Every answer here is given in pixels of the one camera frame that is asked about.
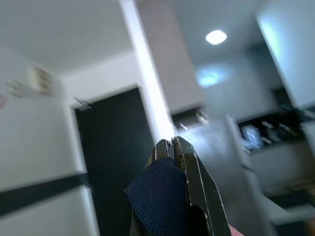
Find beige wall fixture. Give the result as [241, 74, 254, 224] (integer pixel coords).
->
[29, 65, 54, 94]

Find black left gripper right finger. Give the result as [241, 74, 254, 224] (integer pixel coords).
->
[171, 136, 231, 236]

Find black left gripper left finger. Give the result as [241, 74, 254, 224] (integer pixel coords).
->
[150, 139, 173, 170]

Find dark navy garment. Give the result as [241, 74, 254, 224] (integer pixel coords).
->
[124, 157, 209, 236]

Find dark door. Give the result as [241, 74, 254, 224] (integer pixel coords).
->
[73, 86, 160, 236]

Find black kitchen shelf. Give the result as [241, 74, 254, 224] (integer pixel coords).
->
[237, 105, 315, 152]

